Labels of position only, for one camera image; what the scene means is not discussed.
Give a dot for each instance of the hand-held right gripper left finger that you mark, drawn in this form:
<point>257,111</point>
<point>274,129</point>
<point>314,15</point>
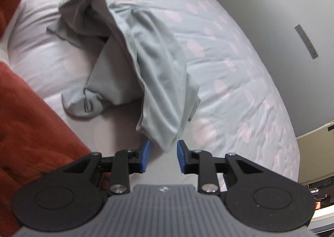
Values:
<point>144,156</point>

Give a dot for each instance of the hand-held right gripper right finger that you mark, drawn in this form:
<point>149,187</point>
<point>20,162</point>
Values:
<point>181,157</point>

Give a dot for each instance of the grey long-sleeve shirt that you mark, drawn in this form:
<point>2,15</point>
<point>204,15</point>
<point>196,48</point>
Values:
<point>156,70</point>

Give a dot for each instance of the polka dot bed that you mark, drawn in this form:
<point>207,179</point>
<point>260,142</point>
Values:
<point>234,57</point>

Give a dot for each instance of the cream door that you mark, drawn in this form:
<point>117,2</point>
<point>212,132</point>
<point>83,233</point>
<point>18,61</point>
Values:
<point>318,153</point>

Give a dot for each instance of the orange chair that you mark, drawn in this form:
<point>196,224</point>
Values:
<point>317,205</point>

